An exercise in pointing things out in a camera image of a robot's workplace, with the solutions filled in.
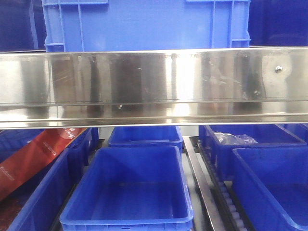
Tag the blue bin right front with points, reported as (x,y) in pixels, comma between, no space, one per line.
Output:
(272,187)

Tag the steel roller track rail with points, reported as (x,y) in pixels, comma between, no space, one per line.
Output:
(215,205)

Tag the blue bin centre front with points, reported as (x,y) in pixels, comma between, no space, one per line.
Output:
(131,189)

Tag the dark blue crate upper left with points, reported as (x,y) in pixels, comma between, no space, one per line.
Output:
(22,26)

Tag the blue bin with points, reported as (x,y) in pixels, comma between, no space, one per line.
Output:
(221,155)
(131,189)
(272,187)
(146,135)
(36,204)

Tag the dark blue crate upper right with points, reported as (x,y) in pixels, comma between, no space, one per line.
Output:
(278,23)

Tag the dark blue crate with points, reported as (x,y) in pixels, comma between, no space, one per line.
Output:
(278,23)
(22,26)

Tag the red packaging bag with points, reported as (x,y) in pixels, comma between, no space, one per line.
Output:
(32,158)

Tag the blue bin centre rear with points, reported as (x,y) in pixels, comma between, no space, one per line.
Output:
(146,135)

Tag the blue bin right rear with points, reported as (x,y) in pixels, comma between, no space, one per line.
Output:
(221,155)

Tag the blue bin left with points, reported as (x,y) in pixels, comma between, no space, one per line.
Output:
(36,204)

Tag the clear plastic bag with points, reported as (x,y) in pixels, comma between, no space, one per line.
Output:
(228,138)

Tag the large blue crate upper shelf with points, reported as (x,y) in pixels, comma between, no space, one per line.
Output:
(140,25)

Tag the stainless steel shelf beam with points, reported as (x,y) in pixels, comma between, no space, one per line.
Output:
(258,85)

